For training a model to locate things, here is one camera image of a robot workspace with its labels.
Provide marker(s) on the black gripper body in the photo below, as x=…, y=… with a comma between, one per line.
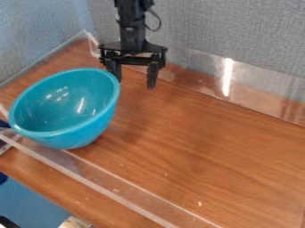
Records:
x=113, y=55

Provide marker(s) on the clear acrylic triangle bracket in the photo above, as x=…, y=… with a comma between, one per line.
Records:
x=93, y=45

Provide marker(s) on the clear acrylic front barrier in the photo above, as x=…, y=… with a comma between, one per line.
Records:
x=113, y=187

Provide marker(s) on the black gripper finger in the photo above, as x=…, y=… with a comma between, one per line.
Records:
x=151, y=75
x=113, y=67

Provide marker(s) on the clear acrylic back barrier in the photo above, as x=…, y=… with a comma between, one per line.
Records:
x=259, y=89

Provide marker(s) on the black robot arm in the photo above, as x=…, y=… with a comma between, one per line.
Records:
x=131, y=21

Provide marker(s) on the blue bowl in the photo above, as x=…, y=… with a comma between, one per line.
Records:
x=67, y=108

